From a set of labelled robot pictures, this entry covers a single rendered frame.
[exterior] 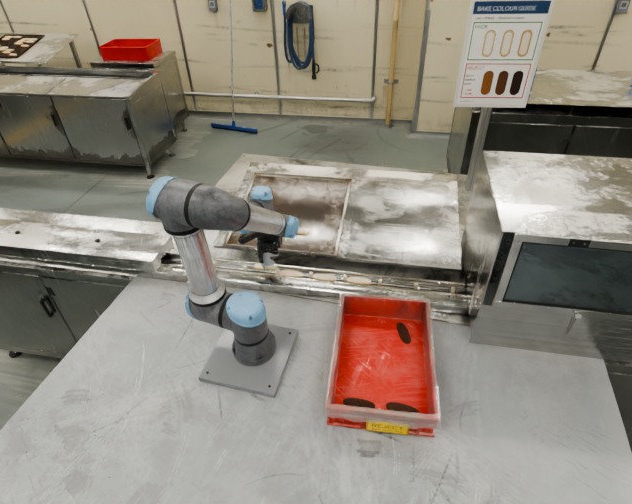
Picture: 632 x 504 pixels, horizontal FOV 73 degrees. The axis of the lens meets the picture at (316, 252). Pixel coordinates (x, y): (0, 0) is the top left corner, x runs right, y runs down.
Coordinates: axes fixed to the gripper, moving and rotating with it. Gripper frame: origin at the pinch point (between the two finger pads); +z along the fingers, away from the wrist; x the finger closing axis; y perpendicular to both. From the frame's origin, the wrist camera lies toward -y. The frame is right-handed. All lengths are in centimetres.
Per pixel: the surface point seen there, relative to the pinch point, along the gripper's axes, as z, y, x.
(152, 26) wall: -11, -238, 370
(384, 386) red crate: 6, 52, -45
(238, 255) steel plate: 7.1, -16.4, 11.8
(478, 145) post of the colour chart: -19, 88, 84
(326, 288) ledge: 2.7, 26.9, -7.4
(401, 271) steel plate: 7, 56, 12
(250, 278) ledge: 2.8, -4.5, -6.5
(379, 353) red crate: 6, 50, -32
